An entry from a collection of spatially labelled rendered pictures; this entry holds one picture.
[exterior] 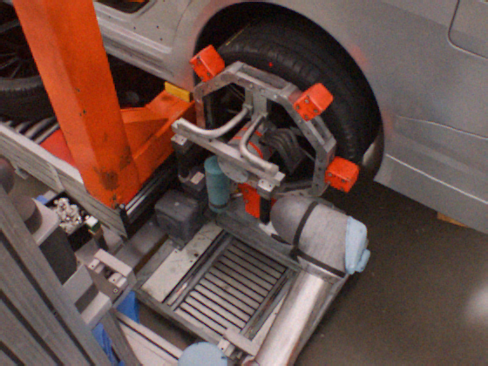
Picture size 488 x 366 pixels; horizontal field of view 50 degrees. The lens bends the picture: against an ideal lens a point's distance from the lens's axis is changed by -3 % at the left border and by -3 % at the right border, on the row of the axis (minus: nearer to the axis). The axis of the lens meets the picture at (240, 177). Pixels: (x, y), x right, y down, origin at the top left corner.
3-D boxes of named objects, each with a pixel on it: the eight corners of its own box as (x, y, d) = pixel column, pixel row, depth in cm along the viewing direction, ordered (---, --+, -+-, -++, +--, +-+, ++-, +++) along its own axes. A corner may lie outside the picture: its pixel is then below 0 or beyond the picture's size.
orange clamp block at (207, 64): (227, 65, 181) (212, 44, 179) (213, 77, 178) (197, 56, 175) (216, 71, 187) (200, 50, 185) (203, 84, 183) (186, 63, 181)
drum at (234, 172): (282, 152, 195) (284, 125, 184) (249, 191, 184) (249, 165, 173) (250, 136, 200) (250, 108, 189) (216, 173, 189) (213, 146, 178)
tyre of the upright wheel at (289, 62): (299, 170, 240) (416, 138, 186) (270, 206, 228) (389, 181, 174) (205, 51, 223) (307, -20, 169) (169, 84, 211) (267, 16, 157)
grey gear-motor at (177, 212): (242, 203, 267) (240, 157, 239) (190, 265, 246) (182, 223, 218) (213, 186, 274) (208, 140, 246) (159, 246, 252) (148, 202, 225)
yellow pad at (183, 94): (209, 84, 232) (208, 76, 229) (189, 103, 226) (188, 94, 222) (184, 73, 238) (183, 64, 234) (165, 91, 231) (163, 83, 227)
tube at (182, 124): (254, 113, 179) (254, 90, 171) (220, 150, 169) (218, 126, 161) (212, 94, 186) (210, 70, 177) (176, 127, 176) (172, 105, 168)
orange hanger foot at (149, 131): (216, 110, 246) (212, 50, 218) (141, 186, 219) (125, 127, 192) (188, 96, 252) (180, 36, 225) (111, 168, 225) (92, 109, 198)
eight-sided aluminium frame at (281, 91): (325, 209, 203) (343, 105, 160) (316, 221, 200) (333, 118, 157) (209, 149, 223) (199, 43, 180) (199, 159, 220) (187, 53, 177)
